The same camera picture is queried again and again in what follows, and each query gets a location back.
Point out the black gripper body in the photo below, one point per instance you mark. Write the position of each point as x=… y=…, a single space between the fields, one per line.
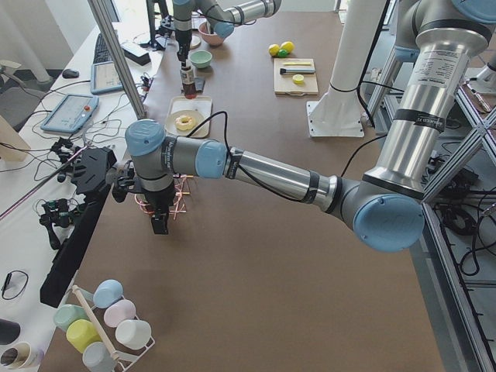
x=182 y=39
x=158 y=201

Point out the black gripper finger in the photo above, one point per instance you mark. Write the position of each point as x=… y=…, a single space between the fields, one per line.
x=159 y=222
x=182 y=54

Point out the tea bottle white cap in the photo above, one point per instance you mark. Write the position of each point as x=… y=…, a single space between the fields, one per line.
x=188 y=81

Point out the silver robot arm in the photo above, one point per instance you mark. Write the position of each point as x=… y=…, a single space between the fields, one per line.
x=228 y=218
x=223 y=21

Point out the cream serving tray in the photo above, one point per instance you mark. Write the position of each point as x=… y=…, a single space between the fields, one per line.
x=199 y=108

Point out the mint green bowl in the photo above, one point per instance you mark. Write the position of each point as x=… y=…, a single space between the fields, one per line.
x=201 y=59

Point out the pink bowl with ice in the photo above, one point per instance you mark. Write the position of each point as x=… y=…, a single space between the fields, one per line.
x=209 y=36

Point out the grey folded cloth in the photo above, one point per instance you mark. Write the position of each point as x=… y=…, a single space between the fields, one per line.
x=199 y=84

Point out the glazed donut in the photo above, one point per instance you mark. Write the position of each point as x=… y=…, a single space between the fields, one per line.
x=185 y=122

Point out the white plate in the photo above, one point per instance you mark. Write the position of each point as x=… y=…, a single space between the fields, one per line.
x=169 y=122

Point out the black keyboard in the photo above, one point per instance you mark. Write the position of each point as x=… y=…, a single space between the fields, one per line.
x=101 y=51

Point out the blue teach pendant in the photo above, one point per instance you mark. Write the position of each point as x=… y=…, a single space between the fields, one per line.
x=104 y=78
x=72 y=112

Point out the blue cup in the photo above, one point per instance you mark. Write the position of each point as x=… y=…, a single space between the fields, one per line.
x=107 y=293

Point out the yellow lemon outer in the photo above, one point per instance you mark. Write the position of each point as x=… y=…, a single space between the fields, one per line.
x=273 y=49

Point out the pink cup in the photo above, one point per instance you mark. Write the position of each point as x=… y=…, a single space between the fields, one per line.
x=123 y=309

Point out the green lime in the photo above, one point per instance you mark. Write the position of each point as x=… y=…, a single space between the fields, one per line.
x=282 y=53

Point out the yellow plastic knife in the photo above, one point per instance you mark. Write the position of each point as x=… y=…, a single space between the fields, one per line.
x=297 y=63

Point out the yellow lemon near lime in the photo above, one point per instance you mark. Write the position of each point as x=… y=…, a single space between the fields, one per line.
x=288 y=46

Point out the wooden cutting board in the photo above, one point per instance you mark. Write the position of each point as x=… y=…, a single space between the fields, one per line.
x=283 y=84

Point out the white cup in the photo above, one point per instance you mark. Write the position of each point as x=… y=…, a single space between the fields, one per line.
x=133 y=333

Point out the half lemon slice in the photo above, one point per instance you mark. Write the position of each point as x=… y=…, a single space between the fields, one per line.
x=298 y=79

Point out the green cup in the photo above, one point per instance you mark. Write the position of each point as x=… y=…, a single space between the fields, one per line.
x=67 y=314

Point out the yellow cup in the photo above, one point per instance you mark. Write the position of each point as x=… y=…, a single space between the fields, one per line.
x=81 y=333

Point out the white cup rack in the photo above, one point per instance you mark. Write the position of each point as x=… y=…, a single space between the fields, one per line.
x=126 y=358

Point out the grey cup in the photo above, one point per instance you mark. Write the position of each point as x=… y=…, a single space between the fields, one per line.
x=97 y=358

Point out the copper wire bottle rack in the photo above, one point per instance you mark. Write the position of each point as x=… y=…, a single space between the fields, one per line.
x=182 y=190

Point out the aluminium frame post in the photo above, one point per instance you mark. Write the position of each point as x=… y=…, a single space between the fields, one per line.
x=104 y=22

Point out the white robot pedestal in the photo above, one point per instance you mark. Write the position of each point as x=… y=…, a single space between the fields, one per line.
x=338 y=112

